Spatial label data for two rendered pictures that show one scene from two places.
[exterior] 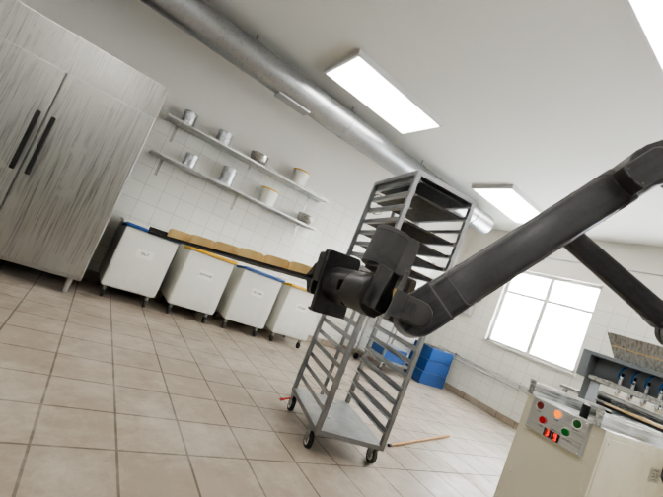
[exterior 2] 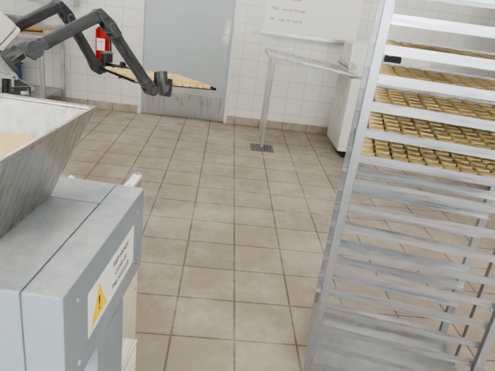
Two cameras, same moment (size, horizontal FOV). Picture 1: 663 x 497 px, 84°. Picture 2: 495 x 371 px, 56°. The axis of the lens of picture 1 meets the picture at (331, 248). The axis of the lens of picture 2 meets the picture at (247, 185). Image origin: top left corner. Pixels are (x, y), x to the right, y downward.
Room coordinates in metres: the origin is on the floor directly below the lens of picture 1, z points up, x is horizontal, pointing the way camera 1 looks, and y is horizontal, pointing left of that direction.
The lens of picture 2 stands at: (2.77, -2.25, 1.52)
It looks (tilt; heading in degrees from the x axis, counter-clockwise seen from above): 22 degrees down; 117
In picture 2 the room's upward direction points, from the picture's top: 8 degrees clockwise
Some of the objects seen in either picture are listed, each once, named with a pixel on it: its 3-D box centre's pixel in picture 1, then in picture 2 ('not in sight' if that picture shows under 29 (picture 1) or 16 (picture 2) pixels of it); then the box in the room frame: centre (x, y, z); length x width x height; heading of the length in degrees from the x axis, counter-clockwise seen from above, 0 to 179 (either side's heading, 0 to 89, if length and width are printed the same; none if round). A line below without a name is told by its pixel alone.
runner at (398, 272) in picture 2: (324, 367); (392, 271); (2.54, -0.26, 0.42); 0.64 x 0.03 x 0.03; 18
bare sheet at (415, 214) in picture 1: (413, 209); not in sight; (2.61, -0.44, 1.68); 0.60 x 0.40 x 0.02; 18
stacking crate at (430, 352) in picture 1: (432, 352); not in sight; (6.34, -2.26, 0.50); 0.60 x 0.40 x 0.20; 124
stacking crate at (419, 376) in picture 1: (424, 375); not in sight; (6.34, -2.26, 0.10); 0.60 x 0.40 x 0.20; 120
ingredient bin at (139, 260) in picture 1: (135, 261); not in sight; (3.98, 1.86, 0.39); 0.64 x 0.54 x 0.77; 35
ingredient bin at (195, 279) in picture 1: (194, 281); not in sight; (4.32, 1.31, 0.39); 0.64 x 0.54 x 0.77; 33
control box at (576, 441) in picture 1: (556, 424); not in sight; (1.63, -1.20, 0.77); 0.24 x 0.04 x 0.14; 26
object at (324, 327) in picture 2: (368, 395); (394, 342); (2.66, -0.63, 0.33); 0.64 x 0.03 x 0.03; 18
